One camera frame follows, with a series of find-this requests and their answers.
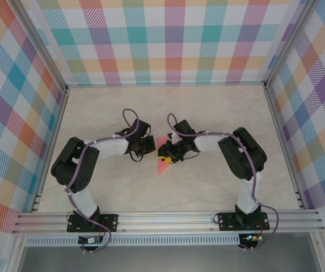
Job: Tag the aluminium mounting rail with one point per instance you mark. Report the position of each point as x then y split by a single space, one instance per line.
165 222

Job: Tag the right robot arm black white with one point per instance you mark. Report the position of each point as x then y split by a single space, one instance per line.
241 153

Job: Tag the circuit board with lit LED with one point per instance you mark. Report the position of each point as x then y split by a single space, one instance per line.
251 237

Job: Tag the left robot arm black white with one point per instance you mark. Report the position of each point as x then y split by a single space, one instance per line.
74 167

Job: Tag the thin aluminium back rail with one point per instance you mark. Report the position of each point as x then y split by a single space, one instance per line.
165 84

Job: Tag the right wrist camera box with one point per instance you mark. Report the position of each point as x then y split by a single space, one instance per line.
175 139

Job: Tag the black circuit board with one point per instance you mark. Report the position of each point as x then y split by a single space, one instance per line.
90 240

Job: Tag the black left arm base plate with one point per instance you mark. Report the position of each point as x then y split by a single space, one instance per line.
108 222

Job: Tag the pink square paper sheet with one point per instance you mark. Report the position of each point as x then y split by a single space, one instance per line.
162 168

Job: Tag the grey metal panel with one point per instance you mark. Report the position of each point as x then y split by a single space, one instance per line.
165 259

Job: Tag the aluminium corner post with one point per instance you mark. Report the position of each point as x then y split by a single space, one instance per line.
290 42
41 45

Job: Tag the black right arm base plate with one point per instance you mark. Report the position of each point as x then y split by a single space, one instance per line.
227 222

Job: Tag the aluminium side rail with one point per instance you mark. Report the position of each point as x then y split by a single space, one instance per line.
278 127
52 150

